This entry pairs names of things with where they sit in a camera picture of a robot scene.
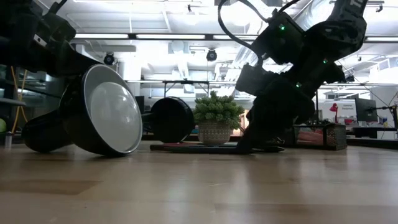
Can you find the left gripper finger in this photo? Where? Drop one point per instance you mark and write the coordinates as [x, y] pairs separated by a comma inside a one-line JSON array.
[[82, 63]]

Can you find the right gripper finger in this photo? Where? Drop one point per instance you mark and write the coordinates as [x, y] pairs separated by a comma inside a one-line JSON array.
[[258, 137]]

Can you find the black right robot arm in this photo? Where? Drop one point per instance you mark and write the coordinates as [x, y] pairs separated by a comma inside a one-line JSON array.
[[339, 34]]

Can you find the black mesh desk organizer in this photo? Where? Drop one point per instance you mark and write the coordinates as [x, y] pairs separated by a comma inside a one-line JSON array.
[[335, 137]]

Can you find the black office desk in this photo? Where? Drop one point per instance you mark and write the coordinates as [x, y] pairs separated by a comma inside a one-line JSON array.
[[373, 129]]

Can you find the long ceiling light strip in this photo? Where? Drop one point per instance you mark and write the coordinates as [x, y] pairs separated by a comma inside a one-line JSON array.
[[102, 36], [171, 36]]

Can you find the potted green succulent plant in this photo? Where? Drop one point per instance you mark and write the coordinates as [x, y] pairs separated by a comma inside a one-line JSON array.
[[217, 115]]

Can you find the red desk lamp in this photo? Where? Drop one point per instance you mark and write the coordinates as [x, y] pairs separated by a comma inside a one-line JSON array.
[[334, 108]]

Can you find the white lamp bulb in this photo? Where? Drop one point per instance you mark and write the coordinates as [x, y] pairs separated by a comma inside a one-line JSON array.
[[116, 118]]

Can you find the black ceiling track lights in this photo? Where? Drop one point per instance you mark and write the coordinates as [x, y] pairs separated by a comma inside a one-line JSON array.
[[350, 79]]

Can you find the green ball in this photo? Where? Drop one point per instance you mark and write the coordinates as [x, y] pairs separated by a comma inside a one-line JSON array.
[[2, 125]]

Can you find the black computer monitor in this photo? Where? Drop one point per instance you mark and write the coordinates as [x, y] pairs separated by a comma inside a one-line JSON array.
[[366, 110]]

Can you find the black round lamp base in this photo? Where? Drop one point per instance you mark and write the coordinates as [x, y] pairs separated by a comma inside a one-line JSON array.
[[172, 121]]

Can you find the small silver can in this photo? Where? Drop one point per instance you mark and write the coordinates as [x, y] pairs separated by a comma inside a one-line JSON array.
[[8, 140]]

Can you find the black ceiling camera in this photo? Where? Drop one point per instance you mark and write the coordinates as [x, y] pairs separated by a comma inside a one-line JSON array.
[[211, 55], [109, 59]]

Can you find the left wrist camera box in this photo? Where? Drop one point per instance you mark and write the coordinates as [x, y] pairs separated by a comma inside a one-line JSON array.
[[59, 26]]

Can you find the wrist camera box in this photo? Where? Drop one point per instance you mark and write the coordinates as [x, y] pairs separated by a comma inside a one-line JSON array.
[[59, 26], [255, 79]]

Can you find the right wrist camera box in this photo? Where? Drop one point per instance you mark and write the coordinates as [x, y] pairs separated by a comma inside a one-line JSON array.
[[255, 79]]

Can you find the white wall sign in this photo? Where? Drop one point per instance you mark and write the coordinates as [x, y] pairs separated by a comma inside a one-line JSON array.
[[347, 106]]

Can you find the black metal frame stand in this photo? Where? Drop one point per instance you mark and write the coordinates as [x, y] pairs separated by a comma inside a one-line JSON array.
[[186, 82]]

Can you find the silver ceiling air duct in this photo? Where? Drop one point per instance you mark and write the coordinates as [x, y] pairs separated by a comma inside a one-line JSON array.
[[314, 15]]

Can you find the black table frame rail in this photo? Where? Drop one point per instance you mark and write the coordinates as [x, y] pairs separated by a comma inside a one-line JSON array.
[[373, 143]]

